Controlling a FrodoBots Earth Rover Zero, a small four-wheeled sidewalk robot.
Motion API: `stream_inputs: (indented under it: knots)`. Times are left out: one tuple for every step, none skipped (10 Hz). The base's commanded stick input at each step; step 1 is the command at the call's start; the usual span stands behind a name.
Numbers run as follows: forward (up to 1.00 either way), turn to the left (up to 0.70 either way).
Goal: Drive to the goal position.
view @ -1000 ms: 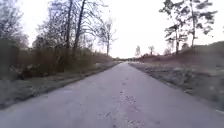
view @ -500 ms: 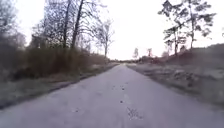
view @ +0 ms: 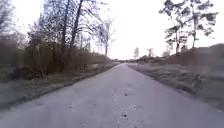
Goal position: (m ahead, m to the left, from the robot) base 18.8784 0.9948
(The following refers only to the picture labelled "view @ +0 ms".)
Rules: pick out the tall pine tree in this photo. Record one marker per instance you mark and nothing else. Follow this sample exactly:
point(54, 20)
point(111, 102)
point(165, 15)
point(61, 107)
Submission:
point(196, 20)
point(176, 31)

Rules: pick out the small bare tree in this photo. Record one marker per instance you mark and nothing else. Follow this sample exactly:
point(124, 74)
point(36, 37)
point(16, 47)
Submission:
point(136, 52)

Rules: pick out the row of bare trees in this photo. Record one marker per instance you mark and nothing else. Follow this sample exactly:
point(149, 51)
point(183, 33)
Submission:
point(71, 26)

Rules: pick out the grey asphalt road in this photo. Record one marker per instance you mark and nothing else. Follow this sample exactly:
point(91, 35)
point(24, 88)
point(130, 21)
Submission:
point(123, 83)

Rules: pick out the dry grass verge with bank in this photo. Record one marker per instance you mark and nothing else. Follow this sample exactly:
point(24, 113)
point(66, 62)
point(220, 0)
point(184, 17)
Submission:
point(186, 71)

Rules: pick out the brown bushes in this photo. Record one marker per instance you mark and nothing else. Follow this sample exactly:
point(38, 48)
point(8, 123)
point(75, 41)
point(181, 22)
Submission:
point(50, 58)

